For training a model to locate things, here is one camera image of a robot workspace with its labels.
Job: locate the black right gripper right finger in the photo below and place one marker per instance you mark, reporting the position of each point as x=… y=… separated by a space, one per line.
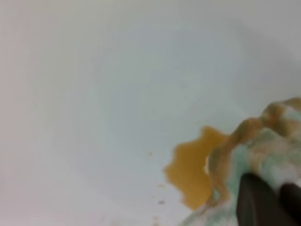
x=290 y=198

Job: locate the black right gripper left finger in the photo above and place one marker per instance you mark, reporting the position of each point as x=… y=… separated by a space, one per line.
x=259 y=205

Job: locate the green white wavy rag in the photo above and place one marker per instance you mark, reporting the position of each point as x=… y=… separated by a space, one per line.
x=268 y=146

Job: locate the brown coffee stain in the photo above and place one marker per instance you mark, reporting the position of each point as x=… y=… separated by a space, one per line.
x=186 y=170

